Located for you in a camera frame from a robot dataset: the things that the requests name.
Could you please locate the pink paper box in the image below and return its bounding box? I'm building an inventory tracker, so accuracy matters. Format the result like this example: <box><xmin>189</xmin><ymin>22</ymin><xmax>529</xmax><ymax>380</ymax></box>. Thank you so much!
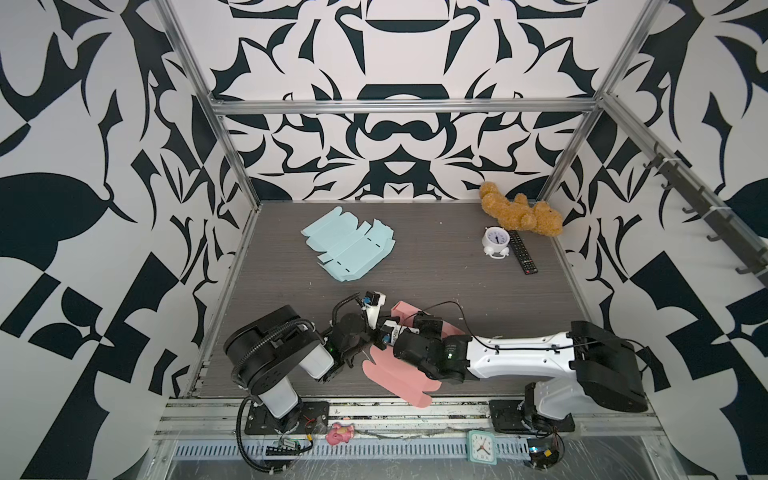
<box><xmin>361</xmin><ymin>301</ymin><xmax>466</xmax><ymax>409</ymax></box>

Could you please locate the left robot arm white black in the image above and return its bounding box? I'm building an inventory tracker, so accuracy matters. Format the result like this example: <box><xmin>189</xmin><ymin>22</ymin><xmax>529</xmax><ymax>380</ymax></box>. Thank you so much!
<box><xmin>224</xmin><ymin>294</ymin><xmax>383</xmax><ymax>421</ymax></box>

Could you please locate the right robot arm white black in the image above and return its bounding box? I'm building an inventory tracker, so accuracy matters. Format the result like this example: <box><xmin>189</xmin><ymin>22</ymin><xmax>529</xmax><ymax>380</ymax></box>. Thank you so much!
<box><xmin>374</xmin><ymin>312</ymin><xmax>648</xmax><ymax>420</ymax></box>

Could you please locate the light blue flat paper box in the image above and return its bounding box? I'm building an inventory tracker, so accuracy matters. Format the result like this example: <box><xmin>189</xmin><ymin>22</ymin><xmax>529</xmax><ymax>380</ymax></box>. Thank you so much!
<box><xmin>301</xmin><ymin>206</ymin><xmax>396</xmax><ymax>282</ymax></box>

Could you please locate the teal square clock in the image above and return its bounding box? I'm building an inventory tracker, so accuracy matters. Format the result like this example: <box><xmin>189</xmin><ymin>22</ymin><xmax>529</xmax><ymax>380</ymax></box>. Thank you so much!
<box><xmin>466</xmin><ymin>430</ymin><xmax>497</xmax><ymax>465</ymax></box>

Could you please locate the pink small toy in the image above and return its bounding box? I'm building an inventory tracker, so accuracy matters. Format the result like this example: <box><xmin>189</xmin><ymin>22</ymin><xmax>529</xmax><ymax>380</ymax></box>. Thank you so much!
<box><xmin>326</xmin><ymin>423</ymin><xmax>355</xmax><ymax>446</ymax></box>

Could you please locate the black remote control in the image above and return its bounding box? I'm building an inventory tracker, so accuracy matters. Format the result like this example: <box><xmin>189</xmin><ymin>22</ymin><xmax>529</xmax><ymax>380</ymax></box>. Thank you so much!
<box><xmin>509</xmin><ymin>231</ymin><xmax>538</xmax><ymax>275</ymax></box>

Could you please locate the white alarm clock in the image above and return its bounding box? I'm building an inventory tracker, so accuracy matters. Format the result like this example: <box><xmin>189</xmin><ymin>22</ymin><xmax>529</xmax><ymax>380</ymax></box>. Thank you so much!
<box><xmin>481</xmin><ymin>226</ymin><xmax>511</xmax><ymax>259</ymax></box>

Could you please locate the small circuit board right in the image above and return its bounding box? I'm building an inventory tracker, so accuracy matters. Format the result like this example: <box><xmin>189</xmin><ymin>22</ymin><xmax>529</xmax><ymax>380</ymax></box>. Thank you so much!
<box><xmin>526</xmin><ymin>435</ymin><xmax>564</xmax><ymax>471</ymax></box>

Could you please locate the small circuit board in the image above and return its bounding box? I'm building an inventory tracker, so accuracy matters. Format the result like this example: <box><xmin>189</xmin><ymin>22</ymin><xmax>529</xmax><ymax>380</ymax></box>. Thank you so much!
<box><xmin>264</xmin><ymin>436</ymin><xmax>314</xmax><ymax>457</ymax></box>
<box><xmin>526</xmin><ymin>435</ymin><xmax>564</xmax><ymax>471</ymax></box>

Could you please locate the small circuit board left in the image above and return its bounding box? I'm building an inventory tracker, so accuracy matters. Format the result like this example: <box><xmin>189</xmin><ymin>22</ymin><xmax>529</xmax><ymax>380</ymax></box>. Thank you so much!
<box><xmin>264</xmin><ymin>436</ymin><xmax>314</xmax><ymax>457</ymax></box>

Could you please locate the brown teddy bear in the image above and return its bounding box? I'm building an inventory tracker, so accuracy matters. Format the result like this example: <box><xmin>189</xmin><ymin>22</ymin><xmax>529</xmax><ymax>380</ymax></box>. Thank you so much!
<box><xmin>479</xmin><ymin>182</ymin><xmax>563</xmax><ymax>237</ymax></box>

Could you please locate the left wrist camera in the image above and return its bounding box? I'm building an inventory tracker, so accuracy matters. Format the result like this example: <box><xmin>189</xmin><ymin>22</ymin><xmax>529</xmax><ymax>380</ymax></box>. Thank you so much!
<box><xmin>361</xmin><ymin>291</ymin><xmax>386</xmax><ymax>330</ymax></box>

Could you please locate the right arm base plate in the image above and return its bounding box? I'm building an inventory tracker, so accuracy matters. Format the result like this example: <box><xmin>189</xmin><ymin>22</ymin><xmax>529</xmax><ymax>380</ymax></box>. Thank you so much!
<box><xmin>488</xmin><ymin>400</ymin><xmax>576</xmax><ymax>435</ymax></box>

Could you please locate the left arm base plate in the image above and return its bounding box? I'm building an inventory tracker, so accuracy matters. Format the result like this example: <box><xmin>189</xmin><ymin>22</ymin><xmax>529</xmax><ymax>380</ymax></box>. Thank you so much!
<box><xmin>244</xmin><ymin>401</ymin><xmax>330</xmax><ymax>436</ymax></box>

